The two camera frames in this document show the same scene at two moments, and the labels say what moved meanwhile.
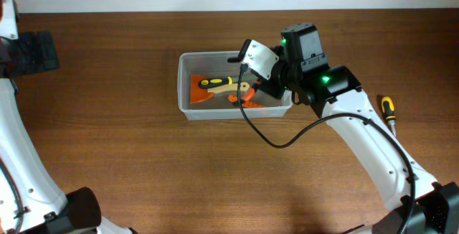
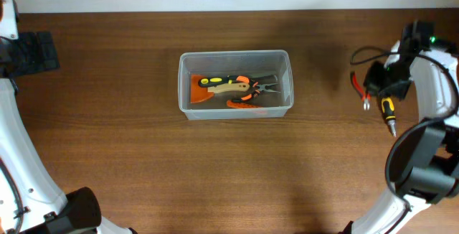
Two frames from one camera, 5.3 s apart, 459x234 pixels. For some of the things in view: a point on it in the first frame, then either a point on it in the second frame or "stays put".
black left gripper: x=44 y=49 stays put
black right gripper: x=270 y=87 to x=384 y=84
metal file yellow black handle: x=208 y=83 stays put
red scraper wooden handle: x=199 y=95 stays put
